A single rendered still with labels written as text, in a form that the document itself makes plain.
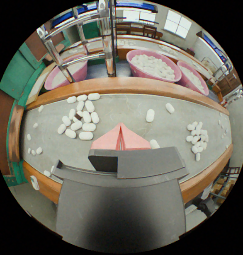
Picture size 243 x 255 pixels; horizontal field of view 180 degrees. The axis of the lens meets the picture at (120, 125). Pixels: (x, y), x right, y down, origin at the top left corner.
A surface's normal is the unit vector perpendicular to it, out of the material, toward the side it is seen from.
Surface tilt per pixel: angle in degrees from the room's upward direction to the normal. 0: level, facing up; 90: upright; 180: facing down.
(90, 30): 90
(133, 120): 0
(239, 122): 90
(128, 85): 0
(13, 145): 67
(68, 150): 0
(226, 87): 90
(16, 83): 90
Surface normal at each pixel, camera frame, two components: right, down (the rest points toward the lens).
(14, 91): 1.00, -0.01
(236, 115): -1.00, 0.04
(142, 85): 0.00, -0.22
